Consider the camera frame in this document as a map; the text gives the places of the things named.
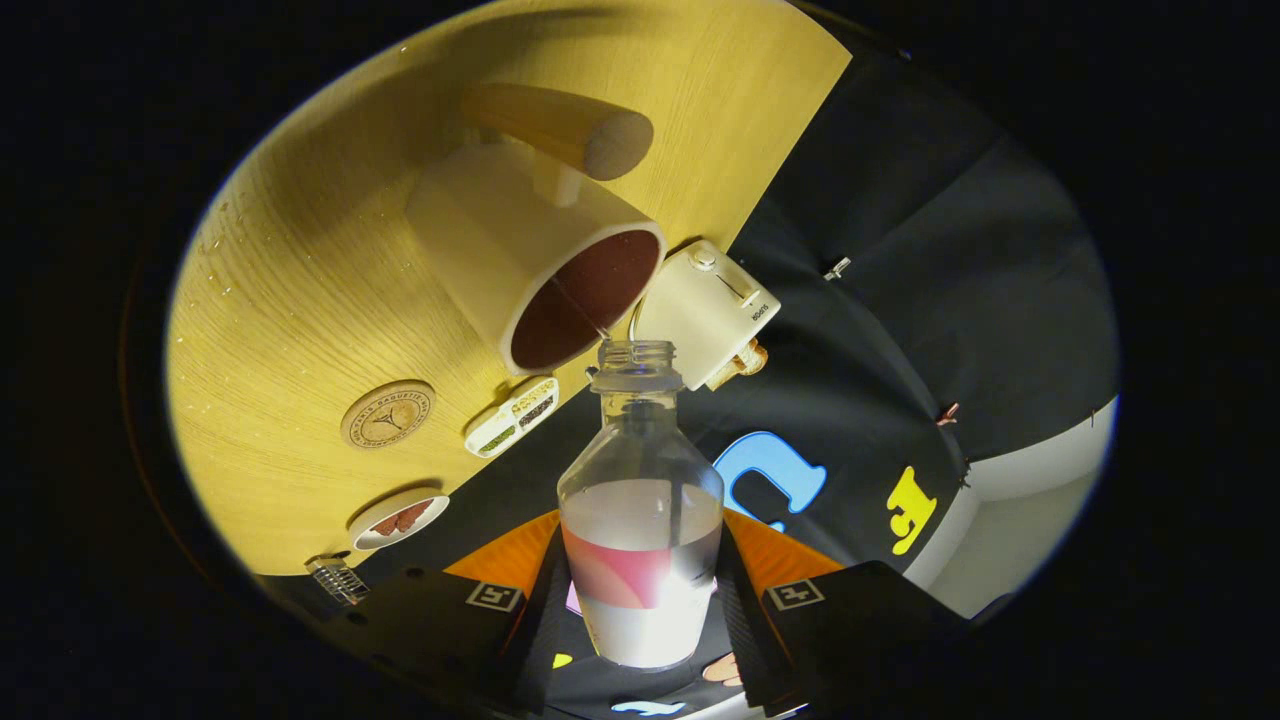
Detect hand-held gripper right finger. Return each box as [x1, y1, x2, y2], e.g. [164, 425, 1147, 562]
[712, 506, 1011, 720]

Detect cream toaster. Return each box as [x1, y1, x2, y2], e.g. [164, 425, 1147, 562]
[632, 239, 782, 392]

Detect white cup with wooden handle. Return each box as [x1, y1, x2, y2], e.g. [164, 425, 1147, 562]
[405, 82, 668, 376]

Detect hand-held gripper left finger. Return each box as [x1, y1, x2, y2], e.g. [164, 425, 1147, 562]
[290, 510, 576, 720]

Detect metal wire utensil holder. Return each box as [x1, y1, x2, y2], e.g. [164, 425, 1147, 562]
[305, 553, 371, 607]

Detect small white divided dish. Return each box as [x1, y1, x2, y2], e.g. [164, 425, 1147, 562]
[464, 377, 560, 459]

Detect clear juice bottle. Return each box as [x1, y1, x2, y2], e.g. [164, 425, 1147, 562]
[557, 340, 725, 669]

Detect wooden table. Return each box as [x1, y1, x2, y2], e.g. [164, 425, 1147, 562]
[166, 0, 853, 577]

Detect black backdrop cloth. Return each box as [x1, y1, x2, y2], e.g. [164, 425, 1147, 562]
[350, 50, 1119, 720]

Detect white round plate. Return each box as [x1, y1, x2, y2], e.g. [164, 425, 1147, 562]
[348, 487, 451, 551]

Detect round wooden coaster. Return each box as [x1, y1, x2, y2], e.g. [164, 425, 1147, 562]
[340, 380, 437, 449]

